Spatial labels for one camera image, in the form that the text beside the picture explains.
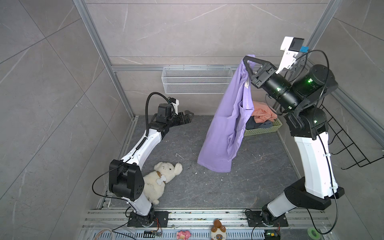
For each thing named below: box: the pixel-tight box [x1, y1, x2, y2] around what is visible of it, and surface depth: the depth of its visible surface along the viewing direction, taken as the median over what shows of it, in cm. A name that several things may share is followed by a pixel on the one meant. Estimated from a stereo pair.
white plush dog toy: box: [143, 162, 183, 205], surface depth 81 cm
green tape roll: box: [307, 227, 321, 240], surface depth 71 cm
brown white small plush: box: [210, 219, 227, 240], surface depth 70 cm
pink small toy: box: [176, 230, 191, 240], surface depth 69 cm
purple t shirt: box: [197, 61, 255, 173], surface depth 60 cm
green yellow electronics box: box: [264, 229, 281, 240], surface depth 72 cm
